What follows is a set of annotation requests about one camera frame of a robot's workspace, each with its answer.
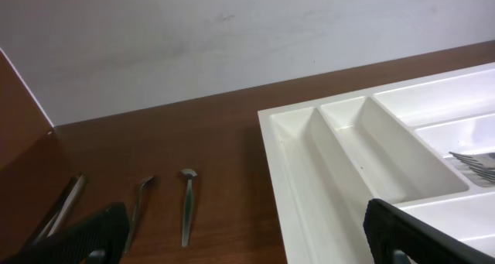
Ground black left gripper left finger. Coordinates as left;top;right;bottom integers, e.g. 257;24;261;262
1;202;129;264

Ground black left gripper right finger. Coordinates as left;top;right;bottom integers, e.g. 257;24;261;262
363;198;494;264

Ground steel fork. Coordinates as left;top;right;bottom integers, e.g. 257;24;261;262
456;163;494;183
449;152;494;170

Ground small steel spoon left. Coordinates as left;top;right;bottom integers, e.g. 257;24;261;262
124;176;155;253

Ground small steel spoon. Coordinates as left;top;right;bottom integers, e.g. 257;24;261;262
181;169;197;248
124;176;155;253

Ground white cutlery tray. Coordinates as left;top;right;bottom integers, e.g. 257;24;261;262
258;63;494;263

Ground small steel spoon right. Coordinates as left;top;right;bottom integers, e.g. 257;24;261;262
181;169;197;248

